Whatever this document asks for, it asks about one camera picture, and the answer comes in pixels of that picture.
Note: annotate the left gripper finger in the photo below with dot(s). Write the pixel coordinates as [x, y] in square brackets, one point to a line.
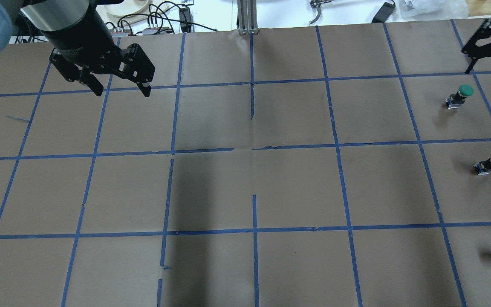
[71, 73]
[138, 68]

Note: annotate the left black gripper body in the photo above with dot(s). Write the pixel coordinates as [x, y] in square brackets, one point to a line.
[77, 39]

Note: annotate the green push button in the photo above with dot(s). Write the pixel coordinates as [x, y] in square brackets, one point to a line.
[456, 100]

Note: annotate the wooden cutting board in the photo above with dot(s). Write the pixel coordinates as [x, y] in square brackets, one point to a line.
[479, 7]

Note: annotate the beige plate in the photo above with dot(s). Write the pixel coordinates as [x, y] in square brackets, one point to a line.
[119, 8]

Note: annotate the black power adapter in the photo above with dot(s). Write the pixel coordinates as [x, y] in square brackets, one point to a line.
[185, 19]

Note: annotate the clear plastic bag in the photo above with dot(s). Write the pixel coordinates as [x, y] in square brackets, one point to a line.
[418, 10]

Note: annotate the black laptop charger brick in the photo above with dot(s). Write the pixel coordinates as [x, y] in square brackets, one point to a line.
[384, 12]

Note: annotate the aluminium frame post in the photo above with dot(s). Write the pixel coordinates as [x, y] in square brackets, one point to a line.
[247, 17]

